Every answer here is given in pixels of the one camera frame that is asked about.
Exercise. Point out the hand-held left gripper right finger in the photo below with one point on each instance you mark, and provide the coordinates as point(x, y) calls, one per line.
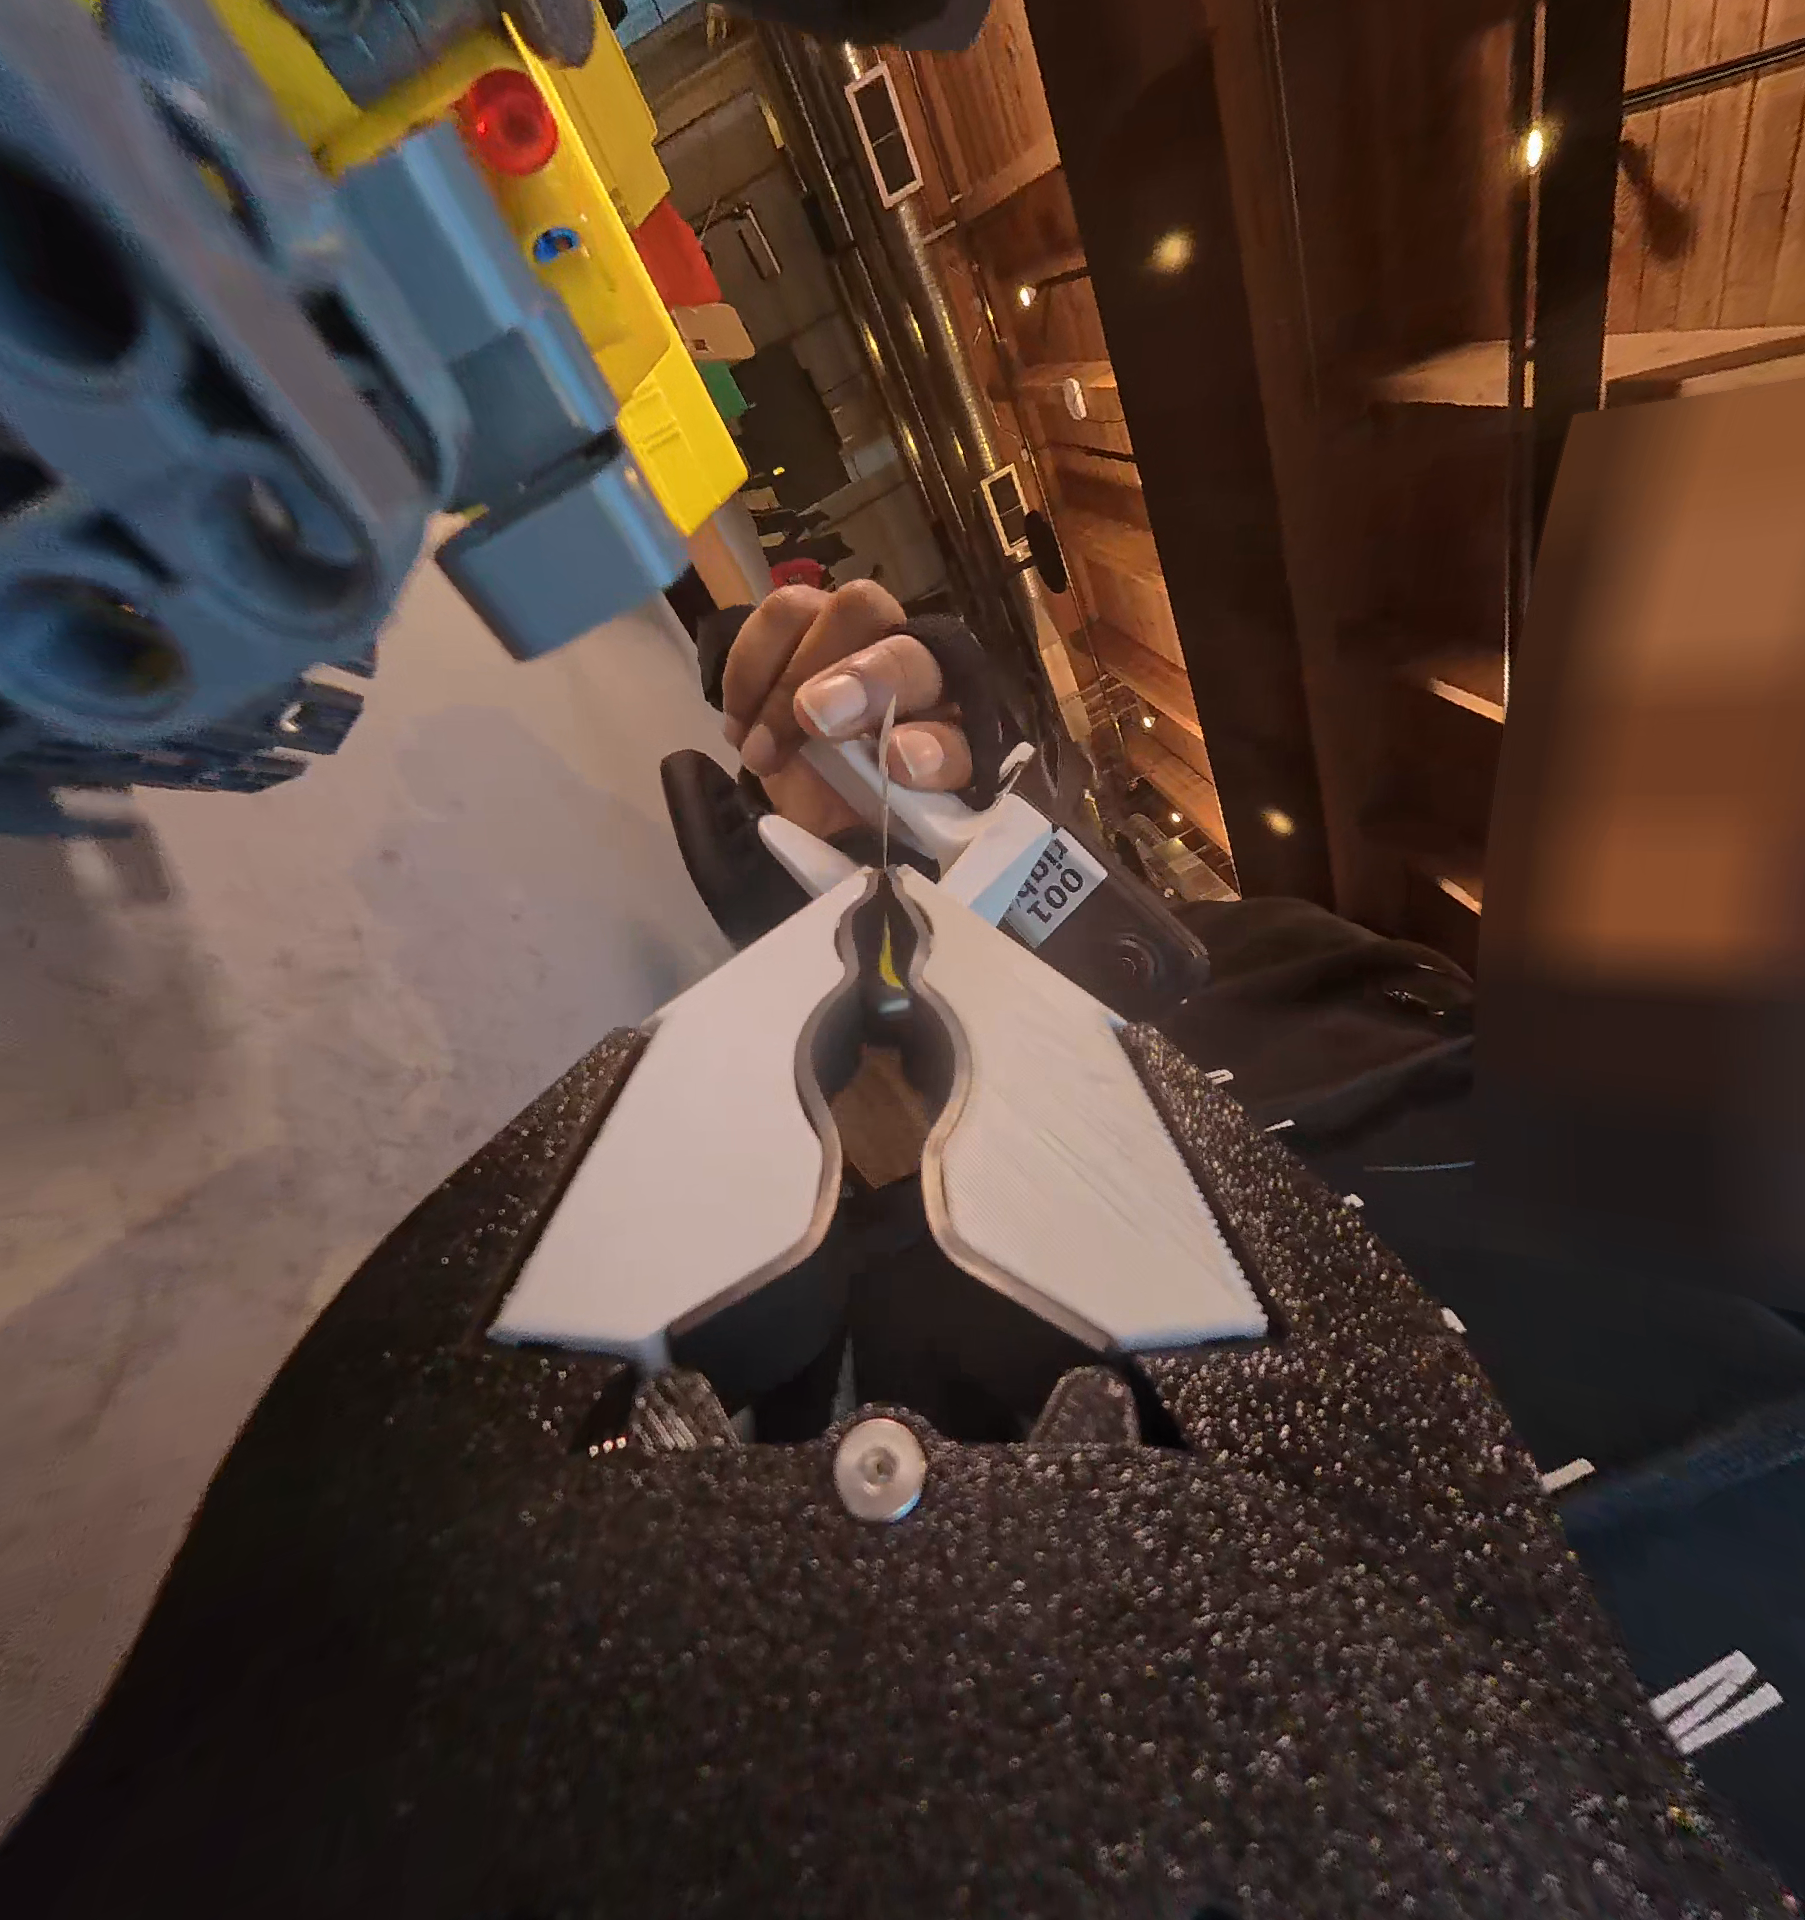
point(1095, 1155)

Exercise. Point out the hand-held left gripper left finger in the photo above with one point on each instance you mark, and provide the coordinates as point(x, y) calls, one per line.
point(676, 1171)

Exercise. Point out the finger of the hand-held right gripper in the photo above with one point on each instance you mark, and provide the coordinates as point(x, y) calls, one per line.
point(807, 855)
point(997, 832)

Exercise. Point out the yellow grey sticker sheet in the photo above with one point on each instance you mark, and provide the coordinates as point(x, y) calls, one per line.
point(888, 960)

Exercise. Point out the yellow grey brick robot model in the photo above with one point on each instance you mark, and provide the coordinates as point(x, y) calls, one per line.
point(182, 362)

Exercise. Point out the grey desk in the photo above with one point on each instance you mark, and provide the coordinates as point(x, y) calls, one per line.
point(182, 1138)

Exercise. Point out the person's right hand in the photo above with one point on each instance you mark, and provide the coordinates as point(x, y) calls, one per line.
point(829, 676)

